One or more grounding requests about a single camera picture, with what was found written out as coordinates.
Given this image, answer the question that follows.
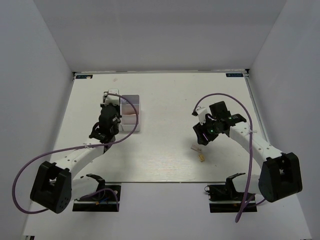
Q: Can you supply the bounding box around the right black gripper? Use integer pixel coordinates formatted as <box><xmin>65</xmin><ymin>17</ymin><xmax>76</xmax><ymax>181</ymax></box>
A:
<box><xmin>193</xmin><ymin>115</ymin><xmax>221</xmax><ymax>146</ymax></box>

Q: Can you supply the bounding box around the white eraser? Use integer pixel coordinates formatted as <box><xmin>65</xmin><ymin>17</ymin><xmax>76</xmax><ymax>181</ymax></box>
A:
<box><xmin>190</xmin><ymin>144</ymin><xmax>202</xmax><ymax>153</ymax></box>

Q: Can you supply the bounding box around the small yellow eraser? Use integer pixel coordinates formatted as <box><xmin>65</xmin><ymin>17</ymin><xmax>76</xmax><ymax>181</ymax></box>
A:
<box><xmin>198</xmin><ymin>154</ymin><xmax>205</xmax><ymax>162</ymax></box>

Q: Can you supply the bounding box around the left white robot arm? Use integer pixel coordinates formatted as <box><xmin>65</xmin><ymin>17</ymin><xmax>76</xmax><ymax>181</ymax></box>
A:
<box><xmin>30</xmin><ymin>103</ymin><xmax>121</xmax><ymax>214</ymax></box>

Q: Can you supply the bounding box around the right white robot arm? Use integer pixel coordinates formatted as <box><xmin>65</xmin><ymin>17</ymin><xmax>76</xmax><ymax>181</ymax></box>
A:
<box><xmin>192</xmin><ymin>101</ymin><xmax>303</xmax><ymax>203</ymax></box>

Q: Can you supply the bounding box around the right white compartment organizer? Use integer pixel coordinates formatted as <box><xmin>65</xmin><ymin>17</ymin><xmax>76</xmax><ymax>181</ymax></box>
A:
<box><xmin>120</xmin><ymin>94</ymin><xmax>141</xmax><ymax>132</ymax></box>

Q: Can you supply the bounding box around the left blue table label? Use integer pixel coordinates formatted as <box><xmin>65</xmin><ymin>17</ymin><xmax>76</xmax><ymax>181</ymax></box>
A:
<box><xmin>75</xmin><ymin>74</ymin><xmax>93</xmax><ymax>79</ymax></box>

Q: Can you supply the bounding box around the blue table label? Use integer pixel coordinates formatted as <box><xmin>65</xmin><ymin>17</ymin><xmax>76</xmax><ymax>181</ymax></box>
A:
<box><xmin>75</xmin><ymin>74</ymin><xmax>93</xmax><ymax>79</ymax></box>
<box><xmin>225</xmin><ymin>72</ymin><xmax>244</xmax><ymax>78</ymax></box>

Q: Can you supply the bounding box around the right blue table label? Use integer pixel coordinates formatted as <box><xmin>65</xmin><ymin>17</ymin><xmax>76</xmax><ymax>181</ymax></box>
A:
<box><xmin>225</xmin><ymin>72</ymin><xmax>244</xmax><ymax>78</ymax></box>

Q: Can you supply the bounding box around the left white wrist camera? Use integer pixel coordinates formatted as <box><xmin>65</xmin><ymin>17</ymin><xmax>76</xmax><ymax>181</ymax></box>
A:
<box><xmin>102</xmin><ymin>88</ymin><xmax>121</xmax><ymax>107</ymax></box>

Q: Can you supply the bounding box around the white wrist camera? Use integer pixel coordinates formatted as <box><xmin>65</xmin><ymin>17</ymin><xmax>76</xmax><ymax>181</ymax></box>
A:
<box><xmin>192</xmin><ymin>106</ymin><xmax>208</xmax><ymax>125</ymax></box>
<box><xmin>102</xmin><ymin>88</ymin><xmax>121</xmax><ymax>107</ymax></box>

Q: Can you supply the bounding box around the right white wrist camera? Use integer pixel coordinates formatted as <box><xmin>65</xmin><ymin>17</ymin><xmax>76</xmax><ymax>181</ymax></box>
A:
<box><xmin>192</xmin><ymin>106</ymin><xmax>208</xmax><ymax>125</ymax></box>

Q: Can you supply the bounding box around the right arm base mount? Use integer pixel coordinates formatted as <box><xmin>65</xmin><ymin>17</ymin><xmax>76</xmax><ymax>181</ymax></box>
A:
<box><xmin>204</xmin><ymin>183</ymin><xmax>244</xmax><ymax>214</ymax></box>

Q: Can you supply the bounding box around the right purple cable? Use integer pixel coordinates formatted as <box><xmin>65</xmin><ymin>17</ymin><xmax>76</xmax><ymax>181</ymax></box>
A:
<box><xmin>194</xmin><ymin>92</ymin><xmax>267</xmax><ymax>223</ymax></box>

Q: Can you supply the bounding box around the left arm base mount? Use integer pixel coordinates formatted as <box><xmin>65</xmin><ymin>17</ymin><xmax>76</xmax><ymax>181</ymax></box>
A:
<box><xmin>72</xmin><ymin>183</ymin><xmax>122</xmax><ymax>213</ymax></box>

